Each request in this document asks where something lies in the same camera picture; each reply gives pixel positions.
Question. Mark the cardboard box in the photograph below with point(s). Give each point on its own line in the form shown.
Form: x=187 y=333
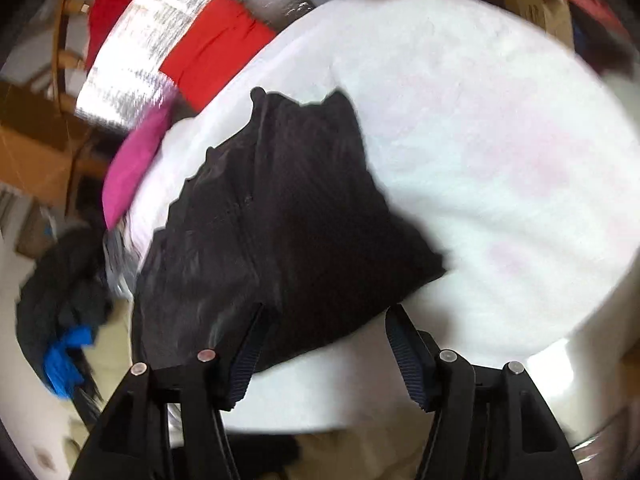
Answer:
x=532 y=0

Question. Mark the white fluffy blanket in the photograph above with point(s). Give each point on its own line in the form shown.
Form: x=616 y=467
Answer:
x=500 y=160

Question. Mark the red cloth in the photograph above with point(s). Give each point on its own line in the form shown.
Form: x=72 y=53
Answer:
x=115 y=5

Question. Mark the black puffer jacket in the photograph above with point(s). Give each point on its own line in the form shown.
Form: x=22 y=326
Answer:
x=290 y=220

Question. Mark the grey cloth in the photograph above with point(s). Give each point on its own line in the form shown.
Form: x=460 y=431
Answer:
x=120 y=265

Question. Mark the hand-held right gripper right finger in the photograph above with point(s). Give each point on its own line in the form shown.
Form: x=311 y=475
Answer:
x=405 y=355

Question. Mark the blue cloth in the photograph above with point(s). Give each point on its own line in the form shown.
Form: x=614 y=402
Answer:
x=65 y=360

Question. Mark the pile of dark clothes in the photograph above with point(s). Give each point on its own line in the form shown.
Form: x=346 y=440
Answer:
x=55 y=280

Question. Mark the pink cushion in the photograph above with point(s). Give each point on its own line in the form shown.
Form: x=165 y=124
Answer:
x=135 y=160

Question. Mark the silver foil insulation sheet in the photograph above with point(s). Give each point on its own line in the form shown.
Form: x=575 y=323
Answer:
x=145 y=60

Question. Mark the wooden chair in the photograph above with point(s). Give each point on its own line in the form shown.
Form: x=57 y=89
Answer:
x=65 y=45

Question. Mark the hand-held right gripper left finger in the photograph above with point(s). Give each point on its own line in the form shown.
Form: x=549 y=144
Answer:
x=247 y=355

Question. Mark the red cushion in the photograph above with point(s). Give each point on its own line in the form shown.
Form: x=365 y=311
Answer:
x=215 y=50

